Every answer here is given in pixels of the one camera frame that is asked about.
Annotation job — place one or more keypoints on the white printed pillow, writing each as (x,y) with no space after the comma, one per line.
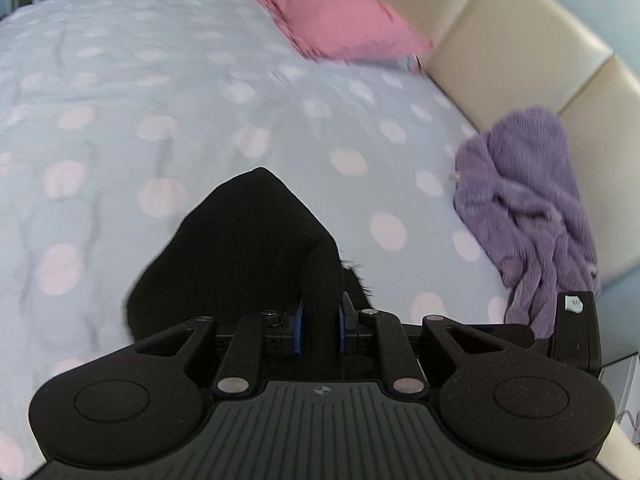
(411,64)

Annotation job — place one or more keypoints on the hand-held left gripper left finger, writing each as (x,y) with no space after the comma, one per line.
(298,327)

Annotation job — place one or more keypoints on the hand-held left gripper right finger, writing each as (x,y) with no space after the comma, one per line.
(343,330)

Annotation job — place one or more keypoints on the purple fuzzy cloth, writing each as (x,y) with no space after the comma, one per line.
(530,195)

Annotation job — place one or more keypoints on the black pants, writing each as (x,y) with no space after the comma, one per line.
(240,250)

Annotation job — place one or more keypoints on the beige padded headboard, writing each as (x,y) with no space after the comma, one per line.
(525,25)

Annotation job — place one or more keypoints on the pink pillow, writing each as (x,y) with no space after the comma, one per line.
(340,20)

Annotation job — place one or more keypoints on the grey pink-dotted bed blanket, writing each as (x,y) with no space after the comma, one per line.
(150,85)

